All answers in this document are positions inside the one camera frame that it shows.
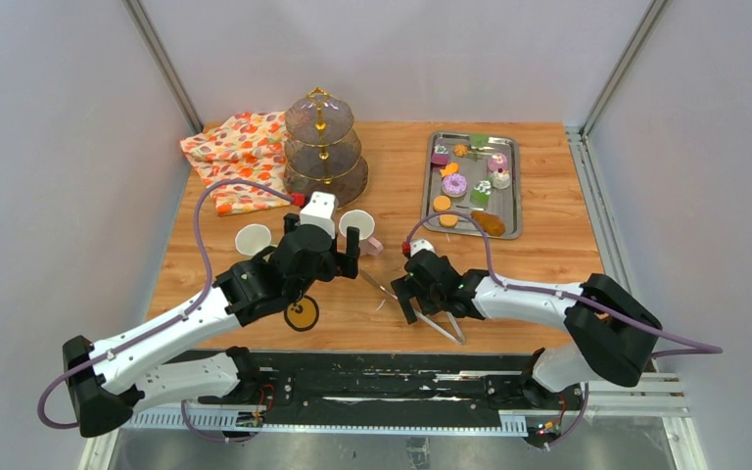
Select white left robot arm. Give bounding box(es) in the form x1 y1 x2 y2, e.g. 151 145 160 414
62 212 371 438

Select white cup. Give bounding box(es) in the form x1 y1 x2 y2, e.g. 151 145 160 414
234 223 271 257

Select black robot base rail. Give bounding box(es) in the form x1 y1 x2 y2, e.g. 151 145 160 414
174 351 617 430

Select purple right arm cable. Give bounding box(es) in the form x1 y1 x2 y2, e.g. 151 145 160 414
402 211 724 356

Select green square cake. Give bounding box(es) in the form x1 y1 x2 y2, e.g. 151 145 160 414
470 179 493 208

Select white slotted cable duct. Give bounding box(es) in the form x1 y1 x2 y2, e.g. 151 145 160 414
122 408 530 437

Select aluminium frame post left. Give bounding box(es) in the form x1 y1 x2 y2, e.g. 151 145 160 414
121 0 204 132

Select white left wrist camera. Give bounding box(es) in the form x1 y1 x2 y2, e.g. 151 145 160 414
299 191 338 239

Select orange round biscuit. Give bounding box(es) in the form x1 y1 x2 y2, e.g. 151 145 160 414
438 213 459 228
432 195 452 212

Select orange round biscuit upper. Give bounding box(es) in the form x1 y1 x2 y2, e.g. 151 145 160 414
432 195 452 212

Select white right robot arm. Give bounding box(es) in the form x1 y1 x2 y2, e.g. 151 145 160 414
391 249 662 408

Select floral orange cloth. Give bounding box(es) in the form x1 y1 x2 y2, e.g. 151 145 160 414
179 111 287 216

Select brown bread roll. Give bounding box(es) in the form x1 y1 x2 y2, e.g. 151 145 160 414
471 211 506 237

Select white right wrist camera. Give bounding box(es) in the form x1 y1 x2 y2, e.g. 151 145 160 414
409 238 436 257

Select magenta square cake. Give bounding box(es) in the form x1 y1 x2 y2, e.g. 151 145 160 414
430 145 450 166

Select white cream cupcake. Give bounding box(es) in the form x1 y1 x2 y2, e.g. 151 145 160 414
490 168 512 190

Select three-tier glass cake stand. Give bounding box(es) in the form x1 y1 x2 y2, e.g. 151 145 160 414
283 87 369 207

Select metal serving tray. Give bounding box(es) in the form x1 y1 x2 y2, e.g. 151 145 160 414
421 130 523 240

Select long metal tongs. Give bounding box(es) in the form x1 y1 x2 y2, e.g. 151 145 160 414
358 268 466 346

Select orange round biscuit lower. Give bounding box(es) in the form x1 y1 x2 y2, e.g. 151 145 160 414
438 213 459 228

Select pink mug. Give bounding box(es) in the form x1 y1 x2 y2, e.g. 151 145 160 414
339 210 384 256

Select small orange flower cookie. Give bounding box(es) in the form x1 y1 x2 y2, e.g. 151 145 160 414
452 144 470 158

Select aluminium frame post right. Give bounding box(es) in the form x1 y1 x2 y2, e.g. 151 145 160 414
579 0 670 139

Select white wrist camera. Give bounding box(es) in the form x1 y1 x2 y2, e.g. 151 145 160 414
299 191 338 239
409 238 436 257

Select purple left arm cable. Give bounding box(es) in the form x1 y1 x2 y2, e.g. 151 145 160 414
37 178 306 431

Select aluminium frame post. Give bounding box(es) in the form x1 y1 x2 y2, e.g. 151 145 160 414
579 0 670 139
121 0 204 132

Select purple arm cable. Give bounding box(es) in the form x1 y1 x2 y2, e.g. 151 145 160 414
402 211 724 356
37 178 306 431

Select purple frosted donut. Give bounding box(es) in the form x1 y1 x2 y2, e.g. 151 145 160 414
442 172 468 198

